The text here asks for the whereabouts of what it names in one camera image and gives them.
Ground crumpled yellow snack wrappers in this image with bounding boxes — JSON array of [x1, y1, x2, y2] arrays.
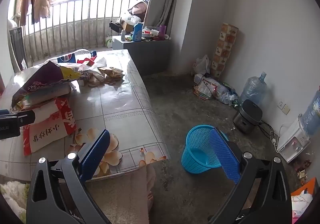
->
[[97, 66, 125, 85]]

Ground white water dispenser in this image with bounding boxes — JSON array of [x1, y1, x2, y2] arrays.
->
[[276, 113, 312, 163]]

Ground scattered small wrappers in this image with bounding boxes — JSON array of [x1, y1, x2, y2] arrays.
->
[[292, 156, 313, 180]]

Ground red plastic bag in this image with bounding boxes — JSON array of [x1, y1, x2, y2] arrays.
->
[[77, 56, 97, 65]]

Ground pile of assorted small items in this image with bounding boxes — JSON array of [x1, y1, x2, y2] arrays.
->
[[125, 25, 172, 42]]

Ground empty clear water jug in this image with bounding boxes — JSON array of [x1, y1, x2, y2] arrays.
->
[[238, 71, 268, 107]]

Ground black tray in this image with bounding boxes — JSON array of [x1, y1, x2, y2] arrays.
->
[[109, 22, 125, 34]]

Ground black metal rack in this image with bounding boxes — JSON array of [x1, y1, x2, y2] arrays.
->
[[9, 26, 26, 65]]

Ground grey cabinet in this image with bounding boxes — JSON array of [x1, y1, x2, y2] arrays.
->
[[112, 35, 173, 76]]

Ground white wall socket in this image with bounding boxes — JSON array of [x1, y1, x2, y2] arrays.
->
[[277, 101, 291, 115]]

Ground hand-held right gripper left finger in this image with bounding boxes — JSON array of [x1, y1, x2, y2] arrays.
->
[[26, 129, 112, 224]]

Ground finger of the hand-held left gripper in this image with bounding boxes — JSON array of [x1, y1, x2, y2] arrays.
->
[[0, 110, 36, 125]]

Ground white fluffy cloth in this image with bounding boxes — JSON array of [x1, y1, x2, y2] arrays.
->
[[0, 181, 30, 223]]

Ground orange pink hanging garment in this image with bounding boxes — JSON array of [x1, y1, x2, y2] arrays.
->
[[19, 0, 41, 26]]

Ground blue detergent bottle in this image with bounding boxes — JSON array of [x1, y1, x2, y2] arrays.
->
[[132, 22, 144, 42]]

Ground metal balcony railing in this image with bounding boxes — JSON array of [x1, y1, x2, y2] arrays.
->
[[9, 0, 145, 65]]

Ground tall patterned cardboard box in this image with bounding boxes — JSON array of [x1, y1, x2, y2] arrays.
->
[[210, 23, 239, 81]]

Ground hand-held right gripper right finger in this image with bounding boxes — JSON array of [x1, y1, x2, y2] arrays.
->
[[207, 128, 292, 224]]

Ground red white paper bag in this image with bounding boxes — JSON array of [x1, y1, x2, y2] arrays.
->
[[22, 98, 77, 156]]

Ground white plastic bag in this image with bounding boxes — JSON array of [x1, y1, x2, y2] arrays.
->
[[192, 54, 210, 76]]

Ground purple snack bag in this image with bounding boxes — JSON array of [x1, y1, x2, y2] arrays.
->
[[11, 61, 82, 109]]

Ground brown cardboard box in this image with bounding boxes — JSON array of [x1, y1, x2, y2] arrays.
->
[[120, 15, 142, 32]]

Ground person's pink trouser leg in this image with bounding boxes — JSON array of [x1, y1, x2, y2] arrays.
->
[[85, 164, 157, 224]]

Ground blue water jug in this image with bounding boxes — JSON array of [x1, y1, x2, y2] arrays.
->
[[300, 86, 320, 136]]

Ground clear plastic bottle blue label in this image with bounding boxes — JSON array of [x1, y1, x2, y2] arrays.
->
[[56, 48, 97, 64]]

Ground pile of packets on floor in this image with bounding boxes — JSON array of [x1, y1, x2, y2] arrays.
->
[[194, 74, 240, 106]]

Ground dark grey rice cooker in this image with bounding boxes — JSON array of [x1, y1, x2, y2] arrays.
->
[[232, 99, 264, 135]]

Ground blue plastic basket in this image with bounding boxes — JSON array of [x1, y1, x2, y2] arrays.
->
[[181, 125, 229, 174]]

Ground orange cardboard box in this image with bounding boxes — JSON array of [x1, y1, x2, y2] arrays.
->
[[290, 177, 320, 218]]

